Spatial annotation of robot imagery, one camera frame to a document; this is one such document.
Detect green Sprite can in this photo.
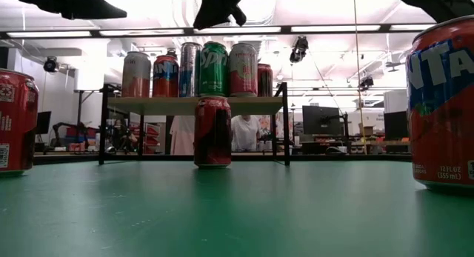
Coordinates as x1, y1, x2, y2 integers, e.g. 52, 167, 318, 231
198, 41, 230, 98

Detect white and red can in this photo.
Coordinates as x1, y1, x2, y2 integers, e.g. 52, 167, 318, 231
228, 42, 259, 98

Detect blue silver Red Bull can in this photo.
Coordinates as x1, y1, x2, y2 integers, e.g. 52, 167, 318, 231
178, 41, 203, 98

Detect orange Fanta can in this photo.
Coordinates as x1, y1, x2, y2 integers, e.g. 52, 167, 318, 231
152, 55, 180, 99
405, 15, 474, 197

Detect silver beverage can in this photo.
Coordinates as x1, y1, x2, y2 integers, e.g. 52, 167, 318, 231
121, 51, 152, 99

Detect person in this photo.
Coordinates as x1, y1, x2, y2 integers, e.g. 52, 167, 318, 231
231, 115, 262, 153
110, 119, 138, 154

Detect red Star Wars Coca-Cola can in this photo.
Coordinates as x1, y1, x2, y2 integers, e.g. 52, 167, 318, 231
193, 96, 233, 170
0, 68, 40, 176

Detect white cloth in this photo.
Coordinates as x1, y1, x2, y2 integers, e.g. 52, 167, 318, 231
169, 115, 196, 156

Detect black computer monitor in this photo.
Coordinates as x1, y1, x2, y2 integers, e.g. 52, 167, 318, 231
301, 104, 350, 138
36, 110, 53, 136
384, 110, 410, 141

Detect red storage rack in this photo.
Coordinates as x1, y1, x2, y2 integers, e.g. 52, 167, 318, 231
142, 122, 163, 155

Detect white panel on stand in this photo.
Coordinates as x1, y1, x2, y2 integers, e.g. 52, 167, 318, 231
73, 59, 107, 139

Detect cardboard box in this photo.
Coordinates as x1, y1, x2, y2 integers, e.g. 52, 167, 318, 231
358, 123, 377, 138

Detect red and blue storage bins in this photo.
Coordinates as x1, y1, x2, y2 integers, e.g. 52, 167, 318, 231
64, 126, 101, 153

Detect white cabinet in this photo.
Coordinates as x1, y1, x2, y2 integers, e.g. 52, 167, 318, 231
383, 89, 408, 113

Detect long cluttered workbench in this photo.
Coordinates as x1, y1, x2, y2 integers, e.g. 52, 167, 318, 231
301, 138, 411, 155

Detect green table mat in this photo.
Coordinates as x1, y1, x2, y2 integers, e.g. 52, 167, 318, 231
0, 159, 474, 257

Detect black ceiling light rail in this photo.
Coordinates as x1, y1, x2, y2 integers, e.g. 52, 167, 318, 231
0, 23, 440, 39

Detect black ceiling-mounted camera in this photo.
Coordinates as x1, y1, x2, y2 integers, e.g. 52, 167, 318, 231
357, 75, 375, 92
42, 56, 60, 73
288, 36, 310, 64

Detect wooden shelf with black frame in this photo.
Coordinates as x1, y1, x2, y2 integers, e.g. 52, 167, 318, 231
98, 81, 292, 166

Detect thin black hanging cable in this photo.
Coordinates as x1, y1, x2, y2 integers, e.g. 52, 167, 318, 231
351, 0, 368, 155

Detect black aluminium table frame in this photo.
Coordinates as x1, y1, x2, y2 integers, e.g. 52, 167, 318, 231
33, 153, 413, 165

